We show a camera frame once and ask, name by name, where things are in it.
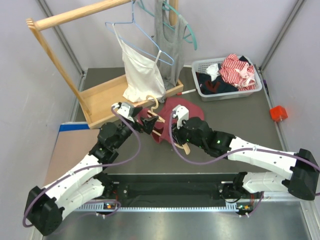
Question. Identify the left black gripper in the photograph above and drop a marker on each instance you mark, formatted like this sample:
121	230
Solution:
148	123

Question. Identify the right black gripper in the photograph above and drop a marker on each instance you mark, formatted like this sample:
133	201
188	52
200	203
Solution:
176	133

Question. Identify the wooden clothes hanger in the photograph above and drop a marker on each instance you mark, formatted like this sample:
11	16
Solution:
151	113

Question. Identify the red tank top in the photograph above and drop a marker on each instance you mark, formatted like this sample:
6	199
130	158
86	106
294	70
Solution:
161	130

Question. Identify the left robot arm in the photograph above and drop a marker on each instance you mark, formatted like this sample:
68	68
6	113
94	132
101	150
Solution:
47	207

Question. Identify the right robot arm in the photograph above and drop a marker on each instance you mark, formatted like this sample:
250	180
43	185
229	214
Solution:
294	172

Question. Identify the white garment on hanger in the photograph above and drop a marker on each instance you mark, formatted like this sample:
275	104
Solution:
142	74

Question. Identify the grey tank top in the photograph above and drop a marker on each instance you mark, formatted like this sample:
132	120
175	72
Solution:
171	41

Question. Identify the red capped white marker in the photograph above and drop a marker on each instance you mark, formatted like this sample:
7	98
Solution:
186	92

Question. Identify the dark navy garment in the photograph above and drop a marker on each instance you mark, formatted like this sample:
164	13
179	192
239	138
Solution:
218	86

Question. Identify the brown board blue edge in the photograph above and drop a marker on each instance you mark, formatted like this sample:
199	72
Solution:
74	141

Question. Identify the white garment in basket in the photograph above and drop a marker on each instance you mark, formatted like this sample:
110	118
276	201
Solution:
214	71

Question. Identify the white laundry basket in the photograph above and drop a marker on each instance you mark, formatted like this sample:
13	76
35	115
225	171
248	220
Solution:
200	66

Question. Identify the red white striped garment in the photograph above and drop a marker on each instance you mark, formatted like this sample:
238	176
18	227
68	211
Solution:
238	73

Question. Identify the orange red block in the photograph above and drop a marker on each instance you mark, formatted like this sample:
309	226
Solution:
278	113

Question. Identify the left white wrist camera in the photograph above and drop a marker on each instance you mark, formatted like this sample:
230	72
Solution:
125	110

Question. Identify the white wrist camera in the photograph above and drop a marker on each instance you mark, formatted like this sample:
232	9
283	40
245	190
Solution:
181	113
125	110

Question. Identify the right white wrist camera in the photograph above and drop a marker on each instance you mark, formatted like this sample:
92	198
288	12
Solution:
181	113

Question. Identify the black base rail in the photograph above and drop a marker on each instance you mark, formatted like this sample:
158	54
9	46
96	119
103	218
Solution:
174	190

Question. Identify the blue wire hanger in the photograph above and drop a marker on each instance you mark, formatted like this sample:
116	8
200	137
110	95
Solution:
131	33

